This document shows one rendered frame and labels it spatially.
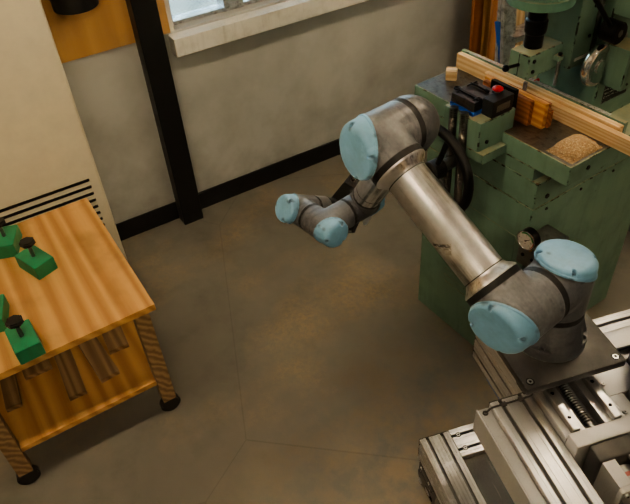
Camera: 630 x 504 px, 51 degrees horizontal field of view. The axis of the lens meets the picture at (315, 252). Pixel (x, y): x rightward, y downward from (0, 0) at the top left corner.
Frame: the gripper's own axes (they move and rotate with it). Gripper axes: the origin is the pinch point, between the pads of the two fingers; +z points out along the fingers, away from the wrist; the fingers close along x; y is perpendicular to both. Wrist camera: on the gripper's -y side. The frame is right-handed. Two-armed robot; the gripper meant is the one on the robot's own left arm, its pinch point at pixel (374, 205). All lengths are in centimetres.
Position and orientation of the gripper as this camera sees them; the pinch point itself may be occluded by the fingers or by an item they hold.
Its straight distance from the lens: 192.1
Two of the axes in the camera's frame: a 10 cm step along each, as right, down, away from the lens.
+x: 6.3, 4.7, -6.1
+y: -3.3, 8.8, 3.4
